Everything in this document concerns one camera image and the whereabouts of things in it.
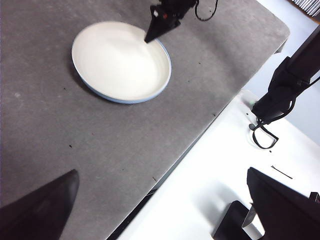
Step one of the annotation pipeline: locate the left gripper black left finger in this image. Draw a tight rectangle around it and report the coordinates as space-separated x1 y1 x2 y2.
0 169 81 240

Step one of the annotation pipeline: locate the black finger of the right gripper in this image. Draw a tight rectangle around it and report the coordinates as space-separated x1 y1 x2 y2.
144 17 177 43

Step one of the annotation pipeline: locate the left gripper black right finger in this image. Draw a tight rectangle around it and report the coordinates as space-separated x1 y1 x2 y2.
246 167 320 240

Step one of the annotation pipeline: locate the white round plate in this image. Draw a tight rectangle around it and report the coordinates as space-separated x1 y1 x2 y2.
71 21 172 102

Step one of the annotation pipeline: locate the blue round plate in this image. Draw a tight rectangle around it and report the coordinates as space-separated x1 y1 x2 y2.
72 37 173 105

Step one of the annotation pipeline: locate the thin black pin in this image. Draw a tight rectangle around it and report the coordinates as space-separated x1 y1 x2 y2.
271 165 294 180

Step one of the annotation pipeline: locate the black box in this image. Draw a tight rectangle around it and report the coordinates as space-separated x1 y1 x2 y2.
212 199 254 240

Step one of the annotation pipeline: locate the grey ribbed panel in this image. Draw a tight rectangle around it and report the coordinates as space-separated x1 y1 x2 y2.
287 0 320 18

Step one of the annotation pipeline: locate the black cable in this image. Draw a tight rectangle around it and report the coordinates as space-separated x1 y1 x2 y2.
251 117 280 150
194 0 219 22

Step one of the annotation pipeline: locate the shiny metal bracket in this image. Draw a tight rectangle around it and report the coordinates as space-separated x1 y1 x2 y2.
241 206 266 237

